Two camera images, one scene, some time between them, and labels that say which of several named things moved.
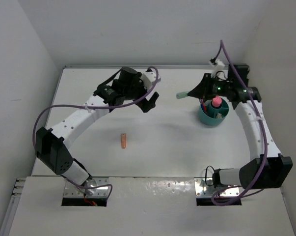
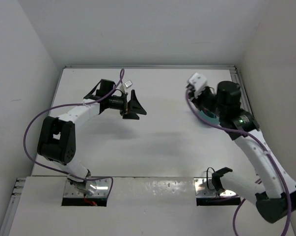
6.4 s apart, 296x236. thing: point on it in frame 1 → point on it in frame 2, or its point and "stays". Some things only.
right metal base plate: [204, 188] stays
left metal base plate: [70, 190] stays
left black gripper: [145, 104] → [133, 107]
